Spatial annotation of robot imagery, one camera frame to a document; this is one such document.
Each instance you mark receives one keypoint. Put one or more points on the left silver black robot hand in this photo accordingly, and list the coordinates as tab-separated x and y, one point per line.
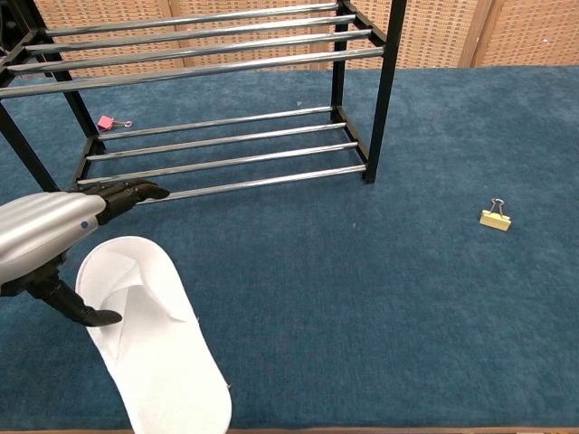
40	230

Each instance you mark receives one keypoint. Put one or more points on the white slipper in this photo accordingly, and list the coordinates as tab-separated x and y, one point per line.
167	361

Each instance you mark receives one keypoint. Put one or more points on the black chrome shoe rack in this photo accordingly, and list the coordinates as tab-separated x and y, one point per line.
386	90

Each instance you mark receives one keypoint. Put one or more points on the pink binder clip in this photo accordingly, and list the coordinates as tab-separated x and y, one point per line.
105	123

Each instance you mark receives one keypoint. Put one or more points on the blue carpet table cover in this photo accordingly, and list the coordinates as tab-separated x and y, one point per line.
362	271

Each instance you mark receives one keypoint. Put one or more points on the yellow binder clip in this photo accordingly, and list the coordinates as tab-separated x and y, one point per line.
495	221

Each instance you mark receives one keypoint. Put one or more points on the wicker folding screen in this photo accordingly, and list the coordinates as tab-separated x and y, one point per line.
452	31

